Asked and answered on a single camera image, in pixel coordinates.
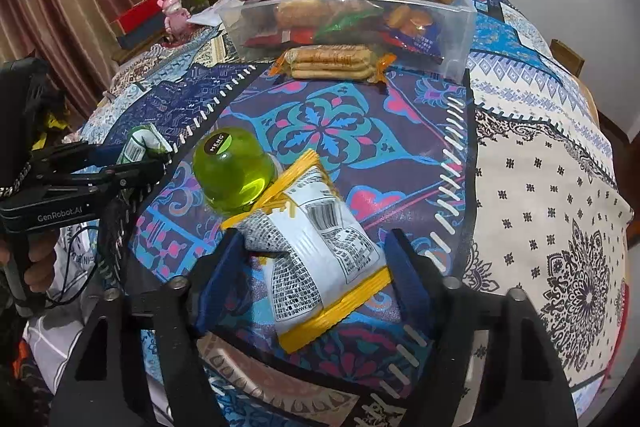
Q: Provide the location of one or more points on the orange biscuit packet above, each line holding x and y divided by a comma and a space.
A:
354, 62

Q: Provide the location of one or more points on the blue white snack packet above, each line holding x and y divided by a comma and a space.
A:
413, 31

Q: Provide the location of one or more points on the yellow white snack packet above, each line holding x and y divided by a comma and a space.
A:
318, 263

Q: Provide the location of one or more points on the red snack packet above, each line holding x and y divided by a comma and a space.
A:
299, 36

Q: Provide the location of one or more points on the patchwork patterned bed quilt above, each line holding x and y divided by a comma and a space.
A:
502, 179

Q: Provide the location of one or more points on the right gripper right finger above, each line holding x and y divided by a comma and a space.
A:
523, 382

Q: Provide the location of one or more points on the green white snack packet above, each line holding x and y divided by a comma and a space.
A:
143, 142

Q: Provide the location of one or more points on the red box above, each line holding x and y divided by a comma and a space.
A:
135, 16

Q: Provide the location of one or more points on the cardboard box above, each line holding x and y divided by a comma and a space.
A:
567, 57

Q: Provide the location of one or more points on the clear plastic storage box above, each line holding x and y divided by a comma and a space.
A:
456, 21

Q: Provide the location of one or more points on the person left hand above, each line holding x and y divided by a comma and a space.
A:
42, 256

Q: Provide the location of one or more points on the white pillow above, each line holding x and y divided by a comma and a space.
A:
208, 17

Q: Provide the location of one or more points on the pink plush toy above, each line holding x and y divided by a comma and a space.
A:
177, 18

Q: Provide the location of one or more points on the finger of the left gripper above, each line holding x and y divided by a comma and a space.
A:
72, 157
133, 178

